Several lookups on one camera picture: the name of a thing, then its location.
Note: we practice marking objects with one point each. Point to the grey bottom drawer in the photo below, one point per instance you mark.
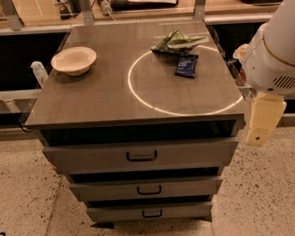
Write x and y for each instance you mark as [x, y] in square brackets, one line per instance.
[147, 212]

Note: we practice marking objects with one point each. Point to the dark blue snack packet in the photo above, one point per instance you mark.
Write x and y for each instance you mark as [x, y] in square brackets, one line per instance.
[186, 66]

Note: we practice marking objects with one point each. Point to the grey top drawer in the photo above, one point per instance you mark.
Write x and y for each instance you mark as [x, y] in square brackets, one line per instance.
[143, 156]

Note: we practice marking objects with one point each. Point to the green chip bag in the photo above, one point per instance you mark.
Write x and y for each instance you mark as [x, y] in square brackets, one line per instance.
[176, 42]

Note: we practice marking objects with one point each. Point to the white bowl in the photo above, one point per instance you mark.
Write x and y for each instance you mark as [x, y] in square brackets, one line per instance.
[74, 61]

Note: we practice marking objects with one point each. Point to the clear plastic side holder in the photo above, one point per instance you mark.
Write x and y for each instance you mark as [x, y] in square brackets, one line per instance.
[228, 38]

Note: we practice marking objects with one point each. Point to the grey middle drawer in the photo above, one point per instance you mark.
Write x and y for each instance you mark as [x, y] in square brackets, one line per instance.
[196, 186]

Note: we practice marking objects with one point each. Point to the grey drawer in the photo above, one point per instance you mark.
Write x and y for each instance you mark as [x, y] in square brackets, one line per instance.
[196, 186]
[147, 212]
[143, 156]

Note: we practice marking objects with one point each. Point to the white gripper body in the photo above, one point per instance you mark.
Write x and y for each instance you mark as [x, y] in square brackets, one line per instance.
[271, 69]

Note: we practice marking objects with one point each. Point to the white bottle left side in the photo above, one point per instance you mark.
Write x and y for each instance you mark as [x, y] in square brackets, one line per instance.
[39, 71]

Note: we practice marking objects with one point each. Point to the grey drawer cabinet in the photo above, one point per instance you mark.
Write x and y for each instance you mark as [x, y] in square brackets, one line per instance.
[131, 94]

